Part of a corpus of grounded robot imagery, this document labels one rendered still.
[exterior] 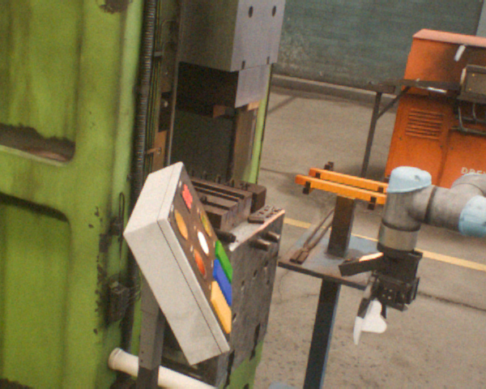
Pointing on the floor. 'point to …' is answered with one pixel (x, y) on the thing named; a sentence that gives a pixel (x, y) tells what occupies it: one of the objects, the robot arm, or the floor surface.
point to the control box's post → (150, 350)
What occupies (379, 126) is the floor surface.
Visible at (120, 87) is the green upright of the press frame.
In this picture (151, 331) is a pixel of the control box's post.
